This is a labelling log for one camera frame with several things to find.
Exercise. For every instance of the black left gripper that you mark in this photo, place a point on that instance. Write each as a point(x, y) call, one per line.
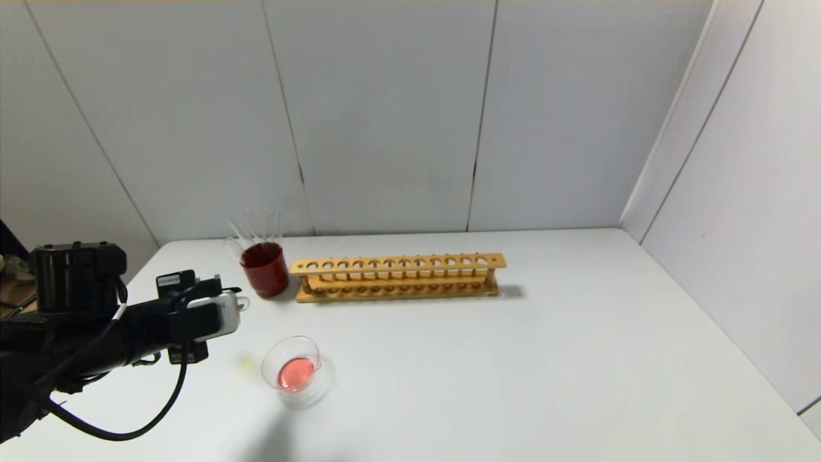
point(176, 285)

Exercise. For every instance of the test tube with red pigment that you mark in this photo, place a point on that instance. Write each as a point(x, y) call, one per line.
point(236, 234)

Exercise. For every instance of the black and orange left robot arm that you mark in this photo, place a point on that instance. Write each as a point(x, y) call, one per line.
point(77, 282)

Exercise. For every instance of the wooden test tube rack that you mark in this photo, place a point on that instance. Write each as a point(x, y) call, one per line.
point(397, 264)

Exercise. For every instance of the dark red cup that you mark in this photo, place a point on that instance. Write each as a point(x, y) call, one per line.
point(266, 273)

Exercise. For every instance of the clear glass beaker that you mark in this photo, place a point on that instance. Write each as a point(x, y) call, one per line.
point(296, 372)

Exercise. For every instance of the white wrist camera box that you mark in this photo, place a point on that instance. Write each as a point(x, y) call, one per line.
point(221, 317)

